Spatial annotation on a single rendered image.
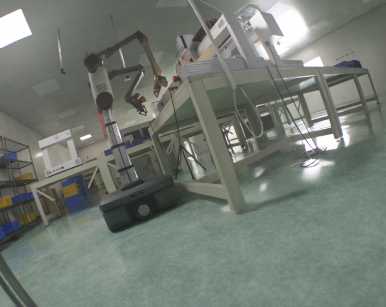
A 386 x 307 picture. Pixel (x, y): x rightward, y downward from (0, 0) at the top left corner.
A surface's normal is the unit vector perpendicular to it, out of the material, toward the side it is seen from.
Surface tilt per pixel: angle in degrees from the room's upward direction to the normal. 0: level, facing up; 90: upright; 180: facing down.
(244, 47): 90
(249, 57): 90
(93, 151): 90
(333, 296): 0
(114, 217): 90
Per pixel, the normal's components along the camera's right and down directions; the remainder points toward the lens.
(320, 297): -0.34, -0.94
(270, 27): 0.37, -0.10
